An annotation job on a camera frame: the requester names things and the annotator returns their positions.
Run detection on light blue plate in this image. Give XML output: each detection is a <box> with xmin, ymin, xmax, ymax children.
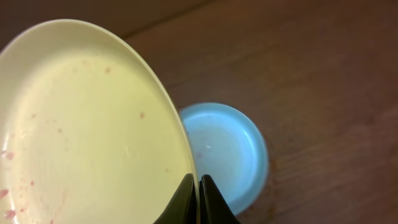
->
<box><xmin>180</xmin><ymin>103</ymin><xmax>269</xmax><ymax>215</ymax></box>

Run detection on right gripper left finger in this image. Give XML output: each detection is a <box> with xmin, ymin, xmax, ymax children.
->
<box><xmin>154</xmin><ymin>174</ymin><xmax>197</xmax><ymax>224</ymax></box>

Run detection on yellow green-rimmed plate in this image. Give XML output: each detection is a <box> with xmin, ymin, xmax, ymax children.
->
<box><xmin>1</xmin><ymin>19</ymin><xmax>194</xmax><ymax>223</ymax></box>

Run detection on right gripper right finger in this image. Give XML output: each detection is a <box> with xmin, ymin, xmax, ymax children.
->
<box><xmin>199</xmin><ymin>174</ymin><xmax>241</xmax><ymax>224</ymax></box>

